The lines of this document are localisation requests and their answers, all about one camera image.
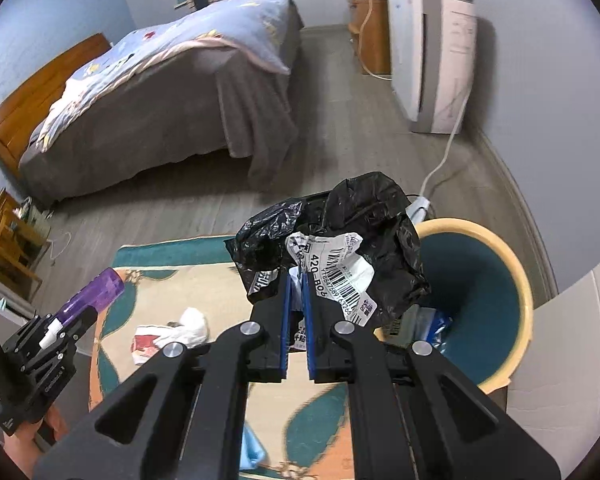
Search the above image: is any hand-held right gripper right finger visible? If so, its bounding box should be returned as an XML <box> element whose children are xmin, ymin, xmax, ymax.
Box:
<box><xmin>300</xmin><ymin>270</ymin><xmax>563</xmax><ymax>480</ymax></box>

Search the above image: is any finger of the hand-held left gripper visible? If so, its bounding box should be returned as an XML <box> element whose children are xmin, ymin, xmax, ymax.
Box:
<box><xmin>2</xmin><ymin>307</ymin><xmax>100</xmax><ymax>361</ymax></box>

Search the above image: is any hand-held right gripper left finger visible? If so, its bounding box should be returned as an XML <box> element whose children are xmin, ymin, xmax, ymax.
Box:
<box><xmin>32</xmin><ymin>267</ymin><xmax>291</xmax><ymax>480</ymax></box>

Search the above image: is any purple plastic bottle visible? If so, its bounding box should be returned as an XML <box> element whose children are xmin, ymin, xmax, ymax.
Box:
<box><xmin>40</xmin><ymin>268</ymin><xmax>126</xmax><ymax>348</ymax></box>

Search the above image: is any black plastic bag with label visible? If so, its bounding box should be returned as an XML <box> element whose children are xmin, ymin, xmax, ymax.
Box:
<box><xmin>224</xmin><ymin>171</ymin><xmax>431</xmax><ymax>333</ymax></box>

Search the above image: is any teal bin with yellow rim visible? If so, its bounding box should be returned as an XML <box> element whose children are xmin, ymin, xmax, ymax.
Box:
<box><xmin>374</xmin><ymin>217</ymin><xmax>535</xmax><ymax>396</ymax></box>

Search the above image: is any person's left hand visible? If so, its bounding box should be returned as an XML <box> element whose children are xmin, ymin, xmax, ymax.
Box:
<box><xmin>2</xmin><ymin>402</ymin><xmax>68</xmax><ymax>480</ymax></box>

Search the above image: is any red and white wrapper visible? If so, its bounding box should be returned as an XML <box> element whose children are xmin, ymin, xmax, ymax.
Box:
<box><xmin>129</xmin><ymin>324</ymin><xmax>182</xmax><ymax>367</ymax></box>

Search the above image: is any printed quilted table mat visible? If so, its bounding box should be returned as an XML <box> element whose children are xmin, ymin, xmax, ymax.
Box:
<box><xmin>87</xmin><ymin>235</ymin><xmax>361</xmax><ymax>480</ymax></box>

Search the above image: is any crumpled white tissue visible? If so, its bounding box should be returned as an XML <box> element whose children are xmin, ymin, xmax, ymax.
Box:
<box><xmin>176</xmin><ymin>307</ymin><xmax>212</xmax><ymax>347</ymax></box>

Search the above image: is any blue and white packet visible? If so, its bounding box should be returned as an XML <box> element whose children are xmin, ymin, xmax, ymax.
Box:
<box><xmin>414</xmin><ymin>307</ymin><xmax>454</xmax><ymax>350</ymax></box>

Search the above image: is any light blue cloth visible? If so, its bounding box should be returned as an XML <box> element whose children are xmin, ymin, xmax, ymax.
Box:
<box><xmin>236</xmin><ymin>422</ymin><xmax>269</xmax><ymax>472</ymax></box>

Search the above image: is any white power strip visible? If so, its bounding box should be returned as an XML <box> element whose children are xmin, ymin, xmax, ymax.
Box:
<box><xmin>405</xmin><ymin>195</ymin><xmax>434</xmax><ymax>224</ymax></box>

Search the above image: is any wooden bed with grey sheet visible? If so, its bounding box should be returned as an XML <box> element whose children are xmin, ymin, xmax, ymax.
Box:
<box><xmin>0</xmin><ymin>0</ymin><xmax>306</xmax><ymax>207</ymax></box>

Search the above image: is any white cabinet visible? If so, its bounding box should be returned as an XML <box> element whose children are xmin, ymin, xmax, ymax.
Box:
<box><xmin>505</xmin><ymin>255</ymin><xmax>600</xmax><ymax>480</ymax></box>

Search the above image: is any white air purifier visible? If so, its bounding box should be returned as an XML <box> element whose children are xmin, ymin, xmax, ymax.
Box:
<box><xmin>386</xmin><ymin>0</ymin><xmax>479</xmax><ymax>135</ymax></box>

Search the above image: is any wooden cabinet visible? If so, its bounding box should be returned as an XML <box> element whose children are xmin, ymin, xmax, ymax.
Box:
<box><xmin>349</xmin><ymin>0</ymin><xmax>392</xmax><ymax>76</ymax></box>

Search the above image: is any light blue printed blanket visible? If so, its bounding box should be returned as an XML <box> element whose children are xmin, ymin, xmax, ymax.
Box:
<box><xmin>27</xmin><ymin>0</ymin><xmax>294</xmax><ymax>153</ymax></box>

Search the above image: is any white power cable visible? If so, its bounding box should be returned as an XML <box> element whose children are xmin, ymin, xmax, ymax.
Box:
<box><xmin>419</xmin><ymin>72</ymin><xmax>475</xmax><ymax>202</ymax></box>

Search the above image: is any cream cable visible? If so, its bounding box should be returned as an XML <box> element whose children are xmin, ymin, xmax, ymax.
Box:
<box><xmin>357</xmin><ymin>0</ymin><xmax>394</xmax><ymax>81</ymax></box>

